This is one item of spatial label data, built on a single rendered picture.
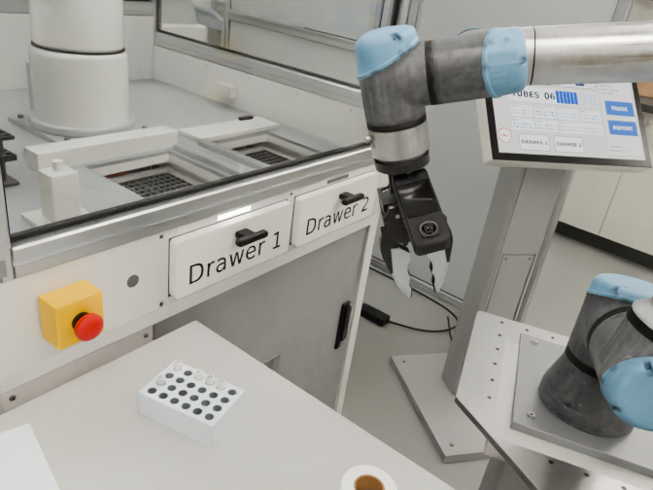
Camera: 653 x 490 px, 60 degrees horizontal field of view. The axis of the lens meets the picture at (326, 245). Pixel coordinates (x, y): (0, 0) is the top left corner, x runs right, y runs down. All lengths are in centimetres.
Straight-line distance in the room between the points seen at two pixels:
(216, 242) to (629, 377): 66
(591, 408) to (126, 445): 68
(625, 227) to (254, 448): 318
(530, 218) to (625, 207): 192
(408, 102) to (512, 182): 113
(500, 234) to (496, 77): 119
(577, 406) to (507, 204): 94
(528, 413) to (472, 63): 55
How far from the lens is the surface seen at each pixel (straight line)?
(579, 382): 99
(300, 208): 117
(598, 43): 83
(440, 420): 206
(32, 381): 96
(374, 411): 206
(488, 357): 110
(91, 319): 84
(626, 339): 82
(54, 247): 85
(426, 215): 70
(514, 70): 69
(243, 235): 103
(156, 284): 99
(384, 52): 68
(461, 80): 69
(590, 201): 379
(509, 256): 189
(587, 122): 179
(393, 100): 69
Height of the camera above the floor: 137
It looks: 26 degrees down
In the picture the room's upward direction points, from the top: 9 degrees clockwise
